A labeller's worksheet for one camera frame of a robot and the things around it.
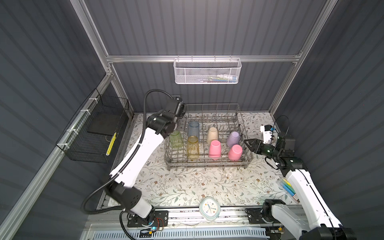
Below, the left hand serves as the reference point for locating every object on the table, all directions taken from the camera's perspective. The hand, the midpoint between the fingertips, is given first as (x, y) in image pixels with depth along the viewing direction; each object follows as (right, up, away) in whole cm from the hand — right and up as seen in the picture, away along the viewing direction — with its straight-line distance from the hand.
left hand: (176, 119), depth 74 cm
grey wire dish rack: (+34, +3, +38) cm, 51 cm away
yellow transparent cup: (+8, -19, +16) cm, 26 cm away
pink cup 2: (+32, -18, +9) cm, 38 cm away
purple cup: (+33, -11, +16) cm, 38 cm away
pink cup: (+21, -17, +12) cm, 30 cm away
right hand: (+38, -12, +2) cm, 39 cm away
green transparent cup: (-2, -12, +17) cm, 21 cm away
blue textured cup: (+9, -5, +19) cm, 22 cm away
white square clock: (+17, -45, 0) cm, 48 cm away
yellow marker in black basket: (-30, -12, -5) cm, 33 cm away
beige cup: (+20, -9, +18) cm, 29 cm away
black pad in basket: (-38, -2, +3) cm, 38 cm away
